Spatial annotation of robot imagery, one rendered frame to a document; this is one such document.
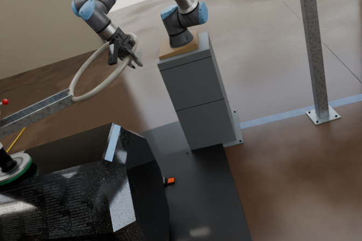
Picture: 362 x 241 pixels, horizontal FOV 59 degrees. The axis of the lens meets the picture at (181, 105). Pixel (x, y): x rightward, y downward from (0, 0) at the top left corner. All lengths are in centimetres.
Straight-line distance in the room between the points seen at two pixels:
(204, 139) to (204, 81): 54
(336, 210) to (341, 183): 21
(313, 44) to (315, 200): 106
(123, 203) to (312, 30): 168
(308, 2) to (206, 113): 107
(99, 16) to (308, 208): 160
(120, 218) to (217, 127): 130
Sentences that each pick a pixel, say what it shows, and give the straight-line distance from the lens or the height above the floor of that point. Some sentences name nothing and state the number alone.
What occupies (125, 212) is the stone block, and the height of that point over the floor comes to 61.
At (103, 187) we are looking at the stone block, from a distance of 162.
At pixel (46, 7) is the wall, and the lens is 697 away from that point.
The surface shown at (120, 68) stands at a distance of 157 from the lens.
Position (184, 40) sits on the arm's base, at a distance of 242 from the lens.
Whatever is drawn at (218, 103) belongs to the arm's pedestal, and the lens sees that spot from 252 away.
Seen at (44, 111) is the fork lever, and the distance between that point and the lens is 175.
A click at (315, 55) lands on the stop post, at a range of 253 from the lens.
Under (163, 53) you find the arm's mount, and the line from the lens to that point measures 244.
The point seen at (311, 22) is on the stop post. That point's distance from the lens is 243.
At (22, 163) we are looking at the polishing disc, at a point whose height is 88.
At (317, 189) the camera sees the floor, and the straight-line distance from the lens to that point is 227.
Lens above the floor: 167
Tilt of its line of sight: 29 degrees down
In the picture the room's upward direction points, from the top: 21 degrees counter-clockwise
